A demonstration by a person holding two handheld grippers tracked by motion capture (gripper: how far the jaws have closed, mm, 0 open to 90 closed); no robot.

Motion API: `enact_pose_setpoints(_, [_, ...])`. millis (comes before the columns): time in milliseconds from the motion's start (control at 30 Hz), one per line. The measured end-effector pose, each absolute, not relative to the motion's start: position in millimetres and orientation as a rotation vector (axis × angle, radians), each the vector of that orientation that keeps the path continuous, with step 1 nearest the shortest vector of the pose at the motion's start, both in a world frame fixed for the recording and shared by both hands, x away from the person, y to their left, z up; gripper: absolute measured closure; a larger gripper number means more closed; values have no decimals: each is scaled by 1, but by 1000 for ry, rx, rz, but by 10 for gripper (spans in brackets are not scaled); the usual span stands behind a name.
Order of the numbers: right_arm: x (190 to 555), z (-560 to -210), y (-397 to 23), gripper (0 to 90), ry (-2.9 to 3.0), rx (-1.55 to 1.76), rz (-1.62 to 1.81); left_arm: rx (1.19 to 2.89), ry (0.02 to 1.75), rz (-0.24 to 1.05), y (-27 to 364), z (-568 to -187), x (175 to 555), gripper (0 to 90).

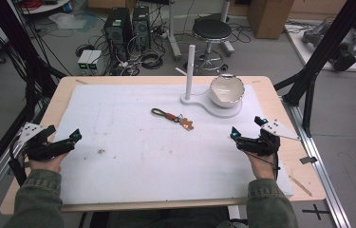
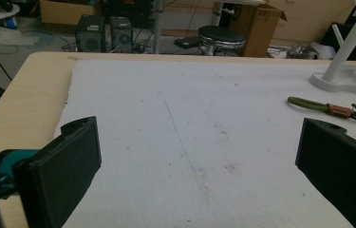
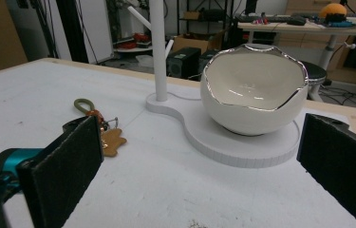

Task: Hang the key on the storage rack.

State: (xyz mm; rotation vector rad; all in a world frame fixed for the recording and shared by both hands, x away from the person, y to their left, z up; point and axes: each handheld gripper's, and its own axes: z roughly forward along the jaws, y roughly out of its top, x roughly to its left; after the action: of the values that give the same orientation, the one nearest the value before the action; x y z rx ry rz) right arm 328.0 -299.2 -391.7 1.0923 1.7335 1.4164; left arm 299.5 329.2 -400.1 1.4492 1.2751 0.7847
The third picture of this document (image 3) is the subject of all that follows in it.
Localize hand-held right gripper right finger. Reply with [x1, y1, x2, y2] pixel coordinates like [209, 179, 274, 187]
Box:
[296, 112, 356, 228]

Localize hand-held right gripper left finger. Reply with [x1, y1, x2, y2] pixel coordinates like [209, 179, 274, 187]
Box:
[16, 115, 104, 228]

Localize brown bear keychain olive loop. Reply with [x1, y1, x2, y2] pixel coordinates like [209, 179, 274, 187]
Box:
[73, 98, 128, 158]

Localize black round stool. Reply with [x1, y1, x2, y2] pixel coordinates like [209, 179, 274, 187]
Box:
[300, 60, 328, 103]

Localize white eggshell-shaped ceramic bowl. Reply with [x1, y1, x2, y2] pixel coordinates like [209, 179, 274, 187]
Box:
[199, 43, 309, 137]

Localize white stand with pole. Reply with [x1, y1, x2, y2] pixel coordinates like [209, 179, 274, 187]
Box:
[125, 0, 302, 169]

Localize light wooden desk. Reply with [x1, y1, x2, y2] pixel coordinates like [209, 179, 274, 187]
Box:
[236, 14, 356, 71]

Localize small round white table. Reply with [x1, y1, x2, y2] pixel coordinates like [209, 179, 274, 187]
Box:
[113, 32, 154, 54]

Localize white panel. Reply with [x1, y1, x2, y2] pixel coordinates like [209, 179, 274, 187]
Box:
[76, 0, 115, 65]

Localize orange round object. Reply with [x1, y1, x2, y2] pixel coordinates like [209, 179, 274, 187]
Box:
[319, 2, 348, 19]

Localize black keyboard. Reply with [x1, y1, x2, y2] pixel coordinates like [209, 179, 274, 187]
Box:
[237, 14, 308, 27]

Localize black speaker box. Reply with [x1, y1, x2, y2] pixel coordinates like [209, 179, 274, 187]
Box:
[165, 47, 202, 81]

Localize cardboard box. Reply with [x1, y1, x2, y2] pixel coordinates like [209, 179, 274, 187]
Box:
[172, 30, 225, 55]

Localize black metal shelf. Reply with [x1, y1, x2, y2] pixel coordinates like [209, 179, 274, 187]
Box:
[177, 0, 234, 36]

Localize black upright post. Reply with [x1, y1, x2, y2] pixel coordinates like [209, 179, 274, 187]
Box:
[54, 0, 90, 64]

